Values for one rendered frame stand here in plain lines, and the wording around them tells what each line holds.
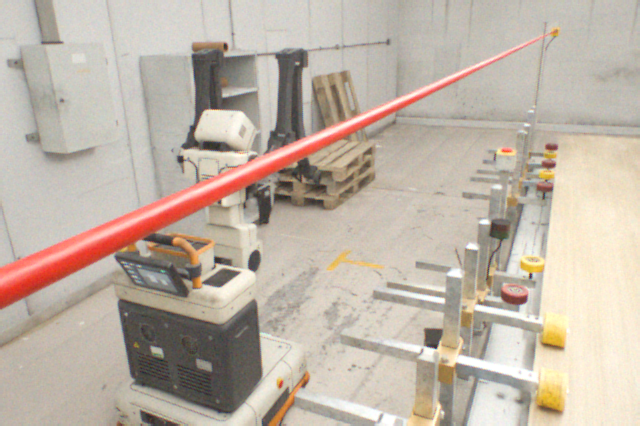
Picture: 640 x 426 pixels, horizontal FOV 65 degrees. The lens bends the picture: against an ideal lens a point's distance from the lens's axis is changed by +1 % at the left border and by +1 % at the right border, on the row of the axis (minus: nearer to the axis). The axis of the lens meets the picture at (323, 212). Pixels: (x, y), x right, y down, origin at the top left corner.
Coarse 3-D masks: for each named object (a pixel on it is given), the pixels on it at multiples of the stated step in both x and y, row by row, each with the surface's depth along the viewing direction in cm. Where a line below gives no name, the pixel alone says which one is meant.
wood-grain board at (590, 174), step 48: (576, 144) 349; (624, 144) 345; (576, 192) 250; (624, 192) 248; (576, 240) 195; (624, 240) 194; (576, 288) 160; (624, 288) 159; (576, 336) 135; (624, 336) 135; (576, 384) 117; (624, 384) 117
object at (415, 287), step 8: (392, 280) 176; (400, 280) 176; (392, 288) 175; (400, 288) 174; (408, 288) 173; (416, 288) 172; (424, 288) 170; (432, 288) 170; (440, 288) 170; (440, 296) 169; (488, 296) 164; (488, 304) 162; (496, 304) 161; (504, 304) 160; (512, 304) 159
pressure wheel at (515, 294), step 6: (504, 288) 159; (510, 288) 160; (516, 288) 158; (522, 288) 159; (504, 294) 158; (510, 294) 156; (516, 294) 156; (522, 294) 156; (504, 300) 158; (510, 300) 156; (516, 300) 155; (522, 300) 156
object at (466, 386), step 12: (528, 168) 362; (516, 216) 277; (516, 228) 267; (504, 240) 246; (504, 252) 233; (504, 264) 222; (492, 288) 202; (492, 324) 186; (480, 336) 171; (480, 348) 164; (456, 384) 148; (468, 384) 148; (456, 396) 143; (468, 396) 143; (456, 408) 139; (468, 408) 141; (456, 420) 135; (468, 420) 143
